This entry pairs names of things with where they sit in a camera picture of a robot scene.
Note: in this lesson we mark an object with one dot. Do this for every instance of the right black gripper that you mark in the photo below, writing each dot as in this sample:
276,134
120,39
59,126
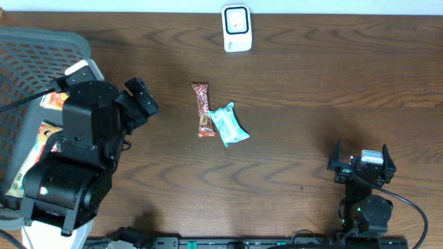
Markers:
345,170

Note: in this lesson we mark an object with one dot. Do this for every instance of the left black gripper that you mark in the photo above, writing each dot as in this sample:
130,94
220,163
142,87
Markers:
140,108

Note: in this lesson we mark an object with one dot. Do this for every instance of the red Top chocolate bar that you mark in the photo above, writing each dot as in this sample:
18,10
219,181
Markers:
206,128

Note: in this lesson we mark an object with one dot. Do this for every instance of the small orange snack box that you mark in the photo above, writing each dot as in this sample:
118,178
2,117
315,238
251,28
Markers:
53,101

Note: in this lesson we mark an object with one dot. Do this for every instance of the yellow chips bag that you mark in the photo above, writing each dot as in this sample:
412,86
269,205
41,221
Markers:
44,132

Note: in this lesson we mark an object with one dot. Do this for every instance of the light teal wipes pack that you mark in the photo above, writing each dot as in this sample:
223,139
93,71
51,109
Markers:
227,125

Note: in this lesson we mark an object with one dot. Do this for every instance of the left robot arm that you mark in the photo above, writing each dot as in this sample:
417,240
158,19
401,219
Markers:
64,189

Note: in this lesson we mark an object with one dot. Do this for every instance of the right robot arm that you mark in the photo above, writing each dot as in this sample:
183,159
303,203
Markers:
363,213

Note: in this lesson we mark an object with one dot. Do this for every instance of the white barcode scanner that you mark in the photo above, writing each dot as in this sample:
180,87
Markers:
237,29

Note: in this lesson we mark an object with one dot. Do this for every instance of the grey plastic basket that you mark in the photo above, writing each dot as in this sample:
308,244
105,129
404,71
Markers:
30,59

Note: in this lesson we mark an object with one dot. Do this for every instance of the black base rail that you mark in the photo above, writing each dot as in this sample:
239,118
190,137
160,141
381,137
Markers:
130,238

